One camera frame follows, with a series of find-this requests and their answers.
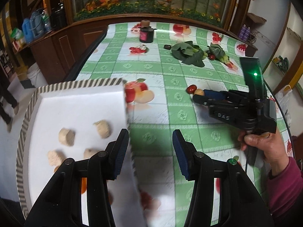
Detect blue water jug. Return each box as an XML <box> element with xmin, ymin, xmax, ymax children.
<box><xmin>22</xmin><ymin>18</ymin><xmax>33</xmax><ymax>44</ymax></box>

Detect red cherry tomato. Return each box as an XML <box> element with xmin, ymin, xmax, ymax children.
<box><xmin>209</xmin><ymin>55</ymin><xmax>215</xmax><ymax>61</ymax></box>

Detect pale ridged block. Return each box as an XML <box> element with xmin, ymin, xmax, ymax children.
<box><xmin>94</xmin><ymin>120</ymin><xmax>111</xmax><ymax>139</ymax></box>

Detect red jujube date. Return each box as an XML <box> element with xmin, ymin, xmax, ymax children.
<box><xmin>186</xmin><ymin>85</ymin><xmax>197</xmax><ymax>94</ymax></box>

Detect speckled pink sponge block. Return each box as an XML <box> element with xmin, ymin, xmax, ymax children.
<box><xmin>47</xmin><ymin>150</ymin><xmax>65</xmax><ymax>166</ymax></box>

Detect orange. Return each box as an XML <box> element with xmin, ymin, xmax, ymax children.
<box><xmin>81</xmin><ymin>178</ymin><xmax>87</xmax><ymax>194</ymax></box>

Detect dark small fruit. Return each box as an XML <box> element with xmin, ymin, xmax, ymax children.
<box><xmin>163</xmin><ymin>45</ymin><xmax>171</xmax><ymax>50</ymax></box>

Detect beige rectangular block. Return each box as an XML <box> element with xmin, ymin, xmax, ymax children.
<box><xmin>83</xmin><ymin>149</ymin><xmax>100</xmax><ymax>159</ymax></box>

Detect green leafy vegetable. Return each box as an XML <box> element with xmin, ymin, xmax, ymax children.
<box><xmin>171</xmin><ymin>41</ymin><xmax>208</xmax><ymax>68</ymax></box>

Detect grey-blue thermos jug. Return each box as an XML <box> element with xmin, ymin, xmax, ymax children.
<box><xmin>30</xmin><ymin>11</ymin><xmax>45</xmax><ymax>40</ymax></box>

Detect tan round longan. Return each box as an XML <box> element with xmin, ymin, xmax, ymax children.
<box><xmin>194</xmin><ymin>89</ymin><xmax>205</xmax><ymax>96</ymax></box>

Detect white striped-rim tray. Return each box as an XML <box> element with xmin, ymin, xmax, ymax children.
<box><xmin>16</xmin><ymin>78</ymin><xmax>146</xmax><ymax>226</ymax></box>

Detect purple bottles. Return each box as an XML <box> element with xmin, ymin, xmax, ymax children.
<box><xmin>238</xmin><ymin>24</ymin><xmax>251</xmax><ymax>42</ymax></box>

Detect black pink-label jar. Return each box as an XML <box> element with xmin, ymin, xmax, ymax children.
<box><xmin>139</xmin><ymin>26</ymin><xmax>156</xmax><ymax>43</ymax></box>

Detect white bucket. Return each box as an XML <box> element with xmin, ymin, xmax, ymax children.
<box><xmin>27</xmin><ymin>63</ymin><xmax>48</xmax><ymax>88</ymax></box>

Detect beige ridged round block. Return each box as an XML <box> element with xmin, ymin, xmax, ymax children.
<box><xmin>59</xmin><ymin>128</ymin><xmax>76</xmax><ymax>147</ymax></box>

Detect green fruit-print tablecloth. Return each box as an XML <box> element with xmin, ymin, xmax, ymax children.
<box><xmin>79</xmin><ymin>22</ymin><xmax>269</xmax><ymax>226</ymax></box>

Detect magenta sleeve forearm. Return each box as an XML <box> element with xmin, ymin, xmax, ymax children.
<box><xmin>267</xmin><ymin>157</ymin><xmax>302</xmax><ymax>218</ymax></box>

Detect green snack bag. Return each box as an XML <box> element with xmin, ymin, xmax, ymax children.
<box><xmin>10</xmin><ymin>27</ymin><xmax>26</xmax><ymax>52</ymax></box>

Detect wooden cabinet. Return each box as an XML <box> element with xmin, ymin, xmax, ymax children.
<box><xmin>16</xmin><ymin>14</ymin><xmax>114</xmax><ymax>83</ymax></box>

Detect person right hand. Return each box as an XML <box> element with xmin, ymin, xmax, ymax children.
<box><xmin>238</xmin><ymin>129</ymin><xmax>289</xmax><ymax>176</ymax></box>

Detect green bok choy right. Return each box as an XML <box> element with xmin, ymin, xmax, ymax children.
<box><xmin>208</xmin><ymin>43</ymin><xmax>230</xmax><ymax>64</ymax></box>

